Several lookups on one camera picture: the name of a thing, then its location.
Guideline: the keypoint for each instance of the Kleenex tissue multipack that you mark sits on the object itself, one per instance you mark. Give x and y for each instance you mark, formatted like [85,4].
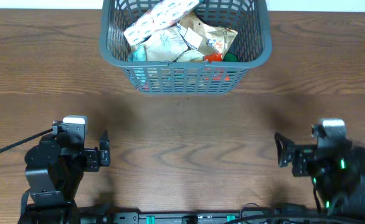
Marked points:
[161,16]

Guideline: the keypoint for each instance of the gold foil snack bag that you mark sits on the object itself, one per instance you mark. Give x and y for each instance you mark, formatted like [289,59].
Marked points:
[205,42]

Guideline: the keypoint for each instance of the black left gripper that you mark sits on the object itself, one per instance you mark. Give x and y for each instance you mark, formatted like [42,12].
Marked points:
[94,154]

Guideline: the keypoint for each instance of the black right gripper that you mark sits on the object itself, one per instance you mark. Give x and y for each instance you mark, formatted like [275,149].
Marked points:
[302,154]

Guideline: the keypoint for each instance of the mint green wipes packet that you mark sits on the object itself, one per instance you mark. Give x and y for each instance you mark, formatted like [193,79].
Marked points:
[138,55]

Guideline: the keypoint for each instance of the grey plastic lattice basket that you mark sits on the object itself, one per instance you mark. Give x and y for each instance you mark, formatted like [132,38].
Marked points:
[252,47]

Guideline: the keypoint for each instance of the green lidded seasoning jar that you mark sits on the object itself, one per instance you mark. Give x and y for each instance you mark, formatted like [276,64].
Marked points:
[230,58]

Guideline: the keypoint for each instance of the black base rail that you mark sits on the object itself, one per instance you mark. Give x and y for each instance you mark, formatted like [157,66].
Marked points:
[247,215]

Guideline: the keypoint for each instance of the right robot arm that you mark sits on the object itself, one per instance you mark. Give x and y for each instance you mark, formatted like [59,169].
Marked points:
[343,192]

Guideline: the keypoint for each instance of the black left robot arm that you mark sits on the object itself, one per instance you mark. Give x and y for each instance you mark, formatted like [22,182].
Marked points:
[54,170]

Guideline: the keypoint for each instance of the beige paper pouch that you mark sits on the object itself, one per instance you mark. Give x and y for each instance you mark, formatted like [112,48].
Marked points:
[164,45]

